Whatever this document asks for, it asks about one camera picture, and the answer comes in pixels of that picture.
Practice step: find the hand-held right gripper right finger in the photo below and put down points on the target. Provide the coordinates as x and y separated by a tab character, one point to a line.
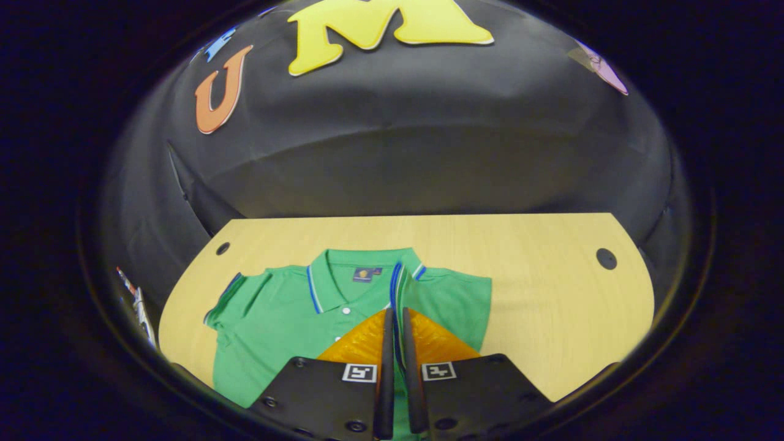
411	380

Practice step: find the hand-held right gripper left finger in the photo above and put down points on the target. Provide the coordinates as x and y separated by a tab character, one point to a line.
386	380

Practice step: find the green T-shirt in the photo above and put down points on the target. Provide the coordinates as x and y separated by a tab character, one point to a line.
275	318

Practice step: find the black table grommet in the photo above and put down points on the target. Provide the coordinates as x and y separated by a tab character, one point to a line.
222	248
606	258

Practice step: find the black backdrop cloth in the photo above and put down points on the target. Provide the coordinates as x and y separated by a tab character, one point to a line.
429	153

